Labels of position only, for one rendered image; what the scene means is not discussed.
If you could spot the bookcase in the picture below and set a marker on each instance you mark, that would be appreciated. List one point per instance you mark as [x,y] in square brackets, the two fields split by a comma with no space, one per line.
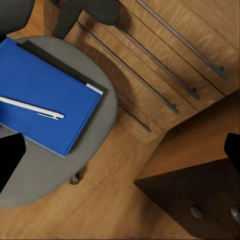
[35,26]

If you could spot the folder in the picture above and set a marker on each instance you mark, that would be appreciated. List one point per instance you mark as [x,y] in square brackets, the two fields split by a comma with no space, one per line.
[28,78]

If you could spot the cabinet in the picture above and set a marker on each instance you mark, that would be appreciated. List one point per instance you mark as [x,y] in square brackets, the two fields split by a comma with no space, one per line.
[167,59]
[192,179]

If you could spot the pen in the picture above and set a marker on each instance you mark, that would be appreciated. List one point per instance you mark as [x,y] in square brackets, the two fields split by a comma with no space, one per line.
[42,111]

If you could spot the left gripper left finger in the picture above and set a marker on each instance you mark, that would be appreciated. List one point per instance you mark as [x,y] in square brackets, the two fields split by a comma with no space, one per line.
[12,149]

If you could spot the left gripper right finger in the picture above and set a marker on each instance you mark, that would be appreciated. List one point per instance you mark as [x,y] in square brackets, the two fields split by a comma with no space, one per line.
[232,149]

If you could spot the swivel chair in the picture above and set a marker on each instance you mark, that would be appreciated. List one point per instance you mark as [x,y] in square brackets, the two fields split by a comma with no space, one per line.
[40,171]

